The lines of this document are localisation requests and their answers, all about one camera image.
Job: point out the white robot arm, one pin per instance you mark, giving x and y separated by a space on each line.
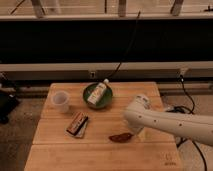
139 114

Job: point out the white bottle in bowl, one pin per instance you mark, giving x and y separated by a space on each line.
98 92

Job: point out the green bowl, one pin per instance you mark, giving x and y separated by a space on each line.
103 102

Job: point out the translucent plastic cup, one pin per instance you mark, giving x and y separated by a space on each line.
60 101

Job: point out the brown snack packet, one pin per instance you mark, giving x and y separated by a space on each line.
78 125

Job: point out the dark object at left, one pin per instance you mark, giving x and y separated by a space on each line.
8 101

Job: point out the white wall outlet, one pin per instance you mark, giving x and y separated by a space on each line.
92 74

